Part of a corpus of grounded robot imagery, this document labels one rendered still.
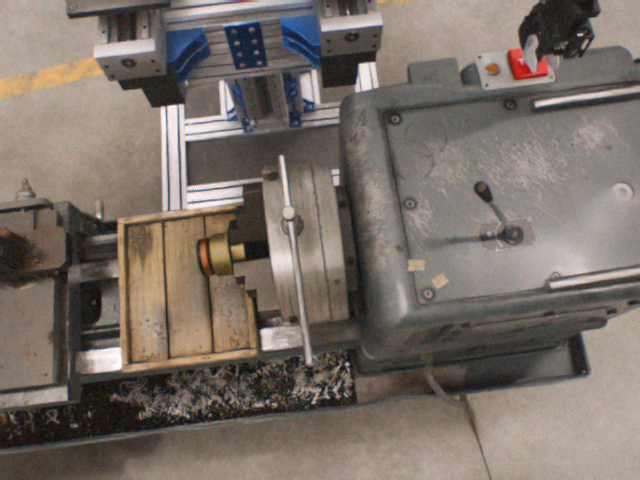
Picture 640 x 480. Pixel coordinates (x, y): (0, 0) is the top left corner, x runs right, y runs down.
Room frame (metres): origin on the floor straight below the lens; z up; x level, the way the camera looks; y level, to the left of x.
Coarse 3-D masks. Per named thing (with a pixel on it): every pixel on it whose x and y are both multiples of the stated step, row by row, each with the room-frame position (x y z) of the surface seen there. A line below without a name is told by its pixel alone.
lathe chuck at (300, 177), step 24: (264, 168) 0.47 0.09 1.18; (288, 168) 0.46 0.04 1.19; (264, 192) 0.40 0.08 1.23; (312, 192) 0.39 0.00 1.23; (264, 216) 0.36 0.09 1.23; (312, 216) 0.35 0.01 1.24; (288, 240) 0.31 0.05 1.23; (312, 240) 0.30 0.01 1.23; (288, 264) 0.27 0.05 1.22; (312, 264) 0.27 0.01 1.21; (288, 288) 0.24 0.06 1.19; (312, 288) 0.23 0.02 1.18; (288, 312) 0.20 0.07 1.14; (312, 312) 0.20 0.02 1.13
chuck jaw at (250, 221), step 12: (276, 180) 0.43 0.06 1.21; (252, 192) 0.42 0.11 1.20; (252, 204) 0.40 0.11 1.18; (240, 216) 0.39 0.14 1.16; (252, 216) 0.39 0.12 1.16; (228, 228) 0.38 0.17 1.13; (240, 228) 0.37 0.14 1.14; (252, 228) 0.37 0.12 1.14; (264, 228) 0.37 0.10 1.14; (240, 240) 0.36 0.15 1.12; (252, 240) 0.35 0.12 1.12
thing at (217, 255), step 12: (204, 240) 0.37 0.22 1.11; (216, 240) 0.36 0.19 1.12; (228, 240) 0.36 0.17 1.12; (204, 252) 0.34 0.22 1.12; (216, 252) 0.34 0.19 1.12; (228, 252) 0.33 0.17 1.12; (240, 252) 0.34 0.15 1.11; (204, 264) 0.32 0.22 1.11; (216, 264) 0.32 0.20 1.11; (228, 264) 0.31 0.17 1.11; (204, 276) 0.31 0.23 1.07
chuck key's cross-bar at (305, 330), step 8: (280, 160) 0.42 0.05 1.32; (280, 168) 0.40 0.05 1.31; (280, 176) 0.39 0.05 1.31; (288, 184) 0.38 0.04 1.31; (288, 192) 0.36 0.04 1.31; (288, 200) 0.35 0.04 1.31; (288, 224) 0.31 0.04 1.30; (288, 232) 0.30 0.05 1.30; (296, 240) 0.28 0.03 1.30; (296, 248) 0.27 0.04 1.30; (296, 256) 0.26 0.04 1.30; (296, 264) 0.24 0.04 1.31; (296, 272) 0.23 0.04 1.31; (296, 280) 0.22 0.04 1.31; (296, 288) 0.21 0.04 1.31; (304, 296) 0.19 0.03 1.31; (304, 304) 0.18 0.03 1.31; (304, 312) 0.17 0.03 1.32; (304, 320) 0.15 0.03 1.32; (304, 328) 0.14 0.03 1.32; (304, 336) 0.13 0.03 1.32; (304, 344) 0.12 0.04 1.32; (304, 352) 0.11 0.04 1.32; (312, 352) 0.11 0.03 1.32; (312, 360) 0.09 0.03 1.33
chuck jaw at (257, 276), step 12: (240, 264) 0.31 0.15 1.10; (252, 264) 0.31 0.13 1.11; (264, 264) 0.31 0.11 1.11; (240, 276) 0.29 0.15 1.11; (252, 276) 0.29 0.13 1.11; (264, 276) 0.28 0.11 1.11; (252, 288) 0.26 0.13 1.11; (264, 288) 0.26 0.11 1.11; (264, 300) 0.24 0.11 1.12; (276, 300) 0.23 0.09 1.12; (264, 312) 0.22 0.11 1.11; (276, 312) 0.21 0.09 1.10
